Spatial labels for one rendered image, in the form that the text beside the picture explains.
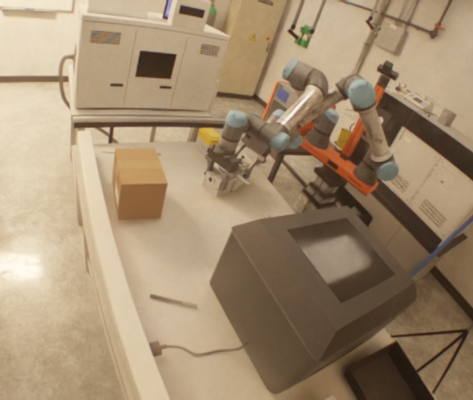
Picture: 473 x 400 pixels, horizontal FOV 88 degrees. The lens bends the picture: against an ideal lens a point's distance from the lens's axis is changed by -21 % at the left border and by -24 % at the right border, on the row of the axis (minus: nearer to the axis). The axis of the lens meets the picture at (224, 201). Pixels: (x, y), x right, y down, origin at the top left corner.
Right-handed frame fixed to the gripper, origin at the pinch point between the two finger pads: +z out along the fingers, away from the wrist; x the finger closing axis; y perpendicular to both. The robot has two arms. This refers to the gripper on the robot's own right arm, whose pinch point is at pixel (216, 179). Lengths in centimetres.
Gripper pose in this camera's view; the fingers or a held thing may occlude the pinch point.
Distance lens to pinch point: 130.9
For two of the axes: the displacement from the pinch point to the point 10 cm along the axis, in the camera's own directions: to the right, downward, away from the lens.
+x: -6.9, -5.9, 4.2
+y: 6.6, -2.9, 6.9
